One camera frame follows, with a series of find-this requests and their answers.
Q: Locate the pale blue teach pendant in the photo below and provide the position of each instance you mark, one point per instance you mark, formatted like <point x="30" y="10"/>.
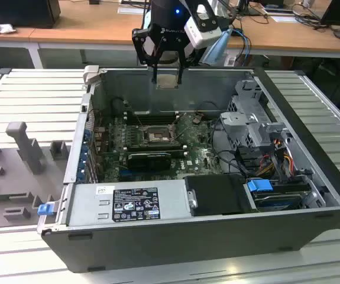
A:
<point x="217" y="49"/>

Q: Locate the black graphics card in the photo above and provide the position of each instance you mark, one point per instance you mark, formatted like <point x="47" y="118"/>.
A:
<point x="149" y="161"/>

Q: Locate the blue expansion slot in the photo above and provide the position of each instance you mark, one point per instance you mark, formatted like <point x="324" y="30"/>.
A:
<point x="128" y="173"/>

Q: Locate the CPU socket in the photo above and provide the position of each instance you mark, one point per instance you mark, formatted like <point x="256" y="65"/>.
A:
<point x="158" y="138"/>

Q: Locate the green RAM stick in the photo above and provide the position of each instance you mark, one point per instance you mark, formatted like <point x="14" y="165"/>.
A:
<point x="158" y="152"/>

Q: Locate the black monitor stand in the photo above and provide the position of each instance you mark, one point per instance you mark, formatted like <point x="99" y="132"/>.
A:
<point x="246" y="9"/>

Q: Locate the silver metal drive cage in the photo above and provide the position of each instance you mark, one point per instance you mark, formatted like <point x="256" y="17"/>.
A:
<point x="240" y="118"/>

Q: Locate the black open PC case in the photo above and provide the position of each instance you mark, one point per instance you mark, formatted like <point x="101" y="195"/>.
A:
<point x="187" y="245"/>

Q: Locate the black computer tower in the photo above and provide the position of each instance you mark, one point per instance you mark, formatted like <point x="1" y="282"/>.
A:
<point x="19" y="12"/>

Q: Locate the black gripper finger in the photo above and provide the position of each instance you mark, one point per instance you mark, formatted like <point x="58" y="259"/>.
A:
<point x="155" y="59"/>
<point x="181" y="62"/>

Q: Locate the white socket box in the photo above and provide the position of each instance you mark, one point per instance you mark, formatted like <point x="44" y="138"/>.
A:
<point x="230" y="60"/>

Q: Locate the hard disk in blue carrier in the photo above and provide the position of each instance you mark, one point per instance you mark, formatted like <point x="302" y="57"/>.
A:
<point x="258" y="189"/>

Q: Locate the white paper sheet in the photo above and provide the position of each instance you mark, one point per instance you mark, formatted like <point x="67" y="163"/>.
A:
<point x="131" y="10"/>
<point x="283" y="18"/>

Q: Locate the wooden desk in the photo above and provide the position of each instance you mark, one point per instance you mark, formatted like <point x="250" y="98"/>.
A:
<point x="10" y="36"/>
<point x="98" y="26"/>

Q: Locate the black monitor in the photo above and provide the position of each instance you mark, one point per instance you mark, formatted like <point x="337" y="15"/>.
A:
<point x="339" y="10"/>

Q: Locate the grey plastic case latch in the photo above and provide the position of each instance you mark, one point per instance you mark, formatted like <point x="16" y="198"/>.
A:
<point x="90" y="74"/>

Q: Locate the black plastic shroud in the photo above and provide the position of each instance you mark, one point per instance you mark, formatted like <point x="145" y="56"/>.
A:
<point x="217" y="195"/>

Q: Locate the silver power supply unit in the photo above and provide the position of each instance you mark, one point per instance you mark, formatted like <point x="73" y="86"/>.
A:
<point x="84" y="207"/>

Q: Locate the silver square CPU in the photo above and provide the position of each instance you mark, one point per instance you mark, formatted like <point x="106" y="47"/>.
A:
<point x="166" y="82"/>

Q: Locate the grey parts rack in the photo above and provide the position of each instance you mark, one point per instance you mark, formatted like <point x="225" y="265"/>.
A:
<point x="25" y="177"/>

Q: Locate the RAM slot with white clips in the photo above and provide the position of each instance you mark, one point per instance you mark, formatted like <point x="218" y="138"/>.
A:
<point x="158" y="113"/>
<point x="158" y="119"/>

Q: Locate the blue release latch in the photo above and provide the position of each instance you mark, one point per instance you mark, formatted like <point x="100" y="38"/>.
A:
<point x="45" y="209"/>

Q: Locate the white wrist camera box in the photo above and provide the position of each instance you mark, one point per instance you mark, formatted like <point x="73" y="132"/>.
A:
<point x="202" y="35"/>

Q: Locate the round coin cell battery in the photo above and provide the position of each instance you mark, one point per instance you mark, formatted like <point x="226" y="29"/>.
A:
<point x="196" y="119"/>

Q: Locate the green motherboard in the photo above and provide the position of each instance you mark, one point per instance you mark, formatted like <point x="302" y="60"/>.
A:
<point x="199" y="142"/>

